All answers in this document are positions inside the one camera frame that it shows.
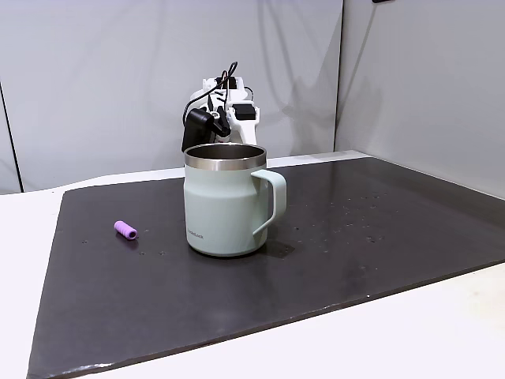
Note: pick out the pale green steel mug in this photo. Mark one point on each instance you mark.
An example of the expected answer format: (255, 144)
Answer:
(221, 205)

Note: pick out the black rubber table mat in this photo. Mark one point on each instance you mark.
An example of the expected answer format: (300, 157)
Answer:
(158, 296)

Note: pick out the purple ribbed pen grip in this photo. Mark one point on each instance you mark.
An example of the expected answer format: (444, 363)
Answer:
(125, 230)

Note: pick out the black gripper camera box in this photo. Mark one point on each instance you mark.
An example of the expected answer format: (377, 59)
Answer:
(195, 126)

